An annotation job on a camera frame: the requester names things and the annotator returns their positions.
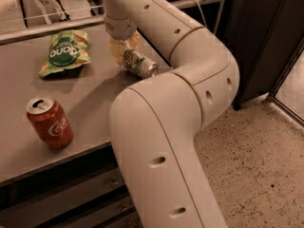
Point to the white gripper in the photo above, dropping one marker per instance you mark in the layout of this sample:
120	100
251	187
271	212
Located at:
121	28

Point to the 7up can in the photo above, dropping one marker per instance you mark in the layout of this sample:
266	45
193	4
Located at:
139	64

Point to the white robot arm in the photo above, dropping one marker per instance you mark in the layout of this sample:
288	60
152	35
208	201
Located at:
153	123

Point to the red cola can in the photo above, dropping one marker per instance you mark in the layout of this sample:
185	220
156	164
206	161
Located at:
49	121

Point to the green chip bag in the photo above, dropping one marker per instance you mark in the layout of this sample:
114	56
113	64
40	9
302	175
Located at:
67	51

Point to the grey drawer cabinet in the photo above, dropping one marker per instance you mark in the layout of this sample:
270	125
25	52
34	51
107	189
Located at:
85	192

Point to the metal railing frame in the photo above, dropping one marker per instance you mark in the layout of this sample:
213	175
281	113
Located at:
23	18

